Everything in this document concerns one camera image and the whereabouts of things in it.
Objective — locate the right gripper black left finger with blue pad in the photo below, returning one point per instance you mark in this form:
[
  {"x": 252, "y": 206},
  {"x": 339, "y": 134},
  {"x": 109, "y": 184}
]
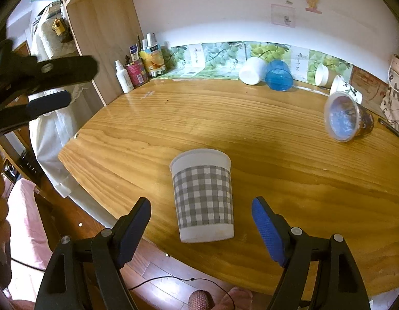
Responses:
[{"x": 63, "y": 285}]

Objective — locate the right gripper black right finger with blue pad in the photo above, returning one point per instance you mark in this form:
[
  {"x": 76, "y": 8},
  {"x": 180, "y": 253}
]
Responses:
[{"x": 317, "y": 273}]

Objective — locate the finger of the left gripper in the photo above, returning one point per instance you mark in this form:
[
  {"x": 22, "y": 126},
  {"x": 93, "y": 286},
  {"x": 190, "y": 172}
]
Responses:
[
  {"x": 14, "y": 117},
  {"x": 60, "y": 72}
]

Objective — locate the grey checked paper cup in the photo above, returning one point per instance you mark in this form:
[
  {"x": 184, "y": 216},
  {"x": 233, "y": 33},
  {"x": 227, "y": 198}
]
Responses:
[{"x": 203, "y": 195}]

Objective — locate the dark patterned paper cup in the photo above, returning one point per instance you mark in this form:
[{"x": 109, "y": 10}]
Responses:
[{"x": 345, "y": 119}]

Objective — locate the panda print paper cup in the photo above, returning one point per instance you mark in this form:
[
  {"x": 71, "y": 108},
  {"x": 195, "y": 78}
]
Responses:
[{"x": 340, "y": 85}]

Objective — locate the white plastic cup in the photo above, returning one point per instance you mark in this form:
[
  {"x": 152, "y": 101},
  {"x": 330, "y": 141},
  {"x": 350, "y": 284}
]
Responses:
[{"x": 253, "y": 71}]

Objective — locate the brown white paper cup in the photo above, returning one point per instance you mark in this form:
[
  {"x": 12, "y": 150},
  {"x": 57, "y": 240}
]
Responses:
[{"x": 324, "y": 76}]

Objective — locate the blue plastic cup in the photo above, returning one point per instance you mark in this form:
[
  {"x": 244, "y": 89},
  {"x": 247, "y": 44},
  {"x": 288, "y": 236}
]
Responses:
[{"x": 278, "y": 76}]

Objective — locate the white small bottle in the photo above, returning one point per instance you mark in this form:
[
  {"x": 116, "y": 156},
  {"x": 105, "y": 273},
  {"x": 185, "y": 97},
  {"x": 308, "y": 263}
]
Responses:
[{"x": 123, "y": 77}]

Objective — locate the wooden bookshelf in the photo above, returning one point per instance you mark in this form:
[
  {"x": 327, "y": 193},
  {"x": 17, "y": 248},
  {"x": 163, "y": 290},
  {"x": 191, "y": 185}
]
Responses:
[{"x": 104, "y": 29}]

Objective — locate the red can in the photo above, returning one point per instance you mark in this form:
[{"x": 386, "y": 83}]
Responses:
[{"x": 137, "y": 73}]

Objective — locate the yellow juice carton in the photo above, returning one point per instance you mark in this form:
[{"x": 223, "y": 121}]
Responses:
[{"x": 151, "y": 55}]

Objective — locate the black pen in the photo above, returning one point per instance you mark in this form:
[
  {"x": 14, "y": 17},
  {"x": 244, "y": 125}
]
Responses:
[{"x": 387, "y": 126}]

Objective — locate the printed canvas bag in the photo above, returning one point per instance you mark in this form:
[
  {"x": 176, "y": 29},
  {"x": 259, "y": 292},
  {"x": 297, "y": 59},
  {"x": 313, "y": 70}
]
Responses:
[{"x": 390, "y": 103}]

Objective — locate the brown cardboard sheet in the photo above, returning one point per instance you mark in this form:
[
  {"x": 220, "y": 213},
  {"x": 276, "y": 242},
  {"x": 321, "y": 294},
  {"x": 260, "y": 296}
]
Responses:
[{"x": 371, "y": 88}]

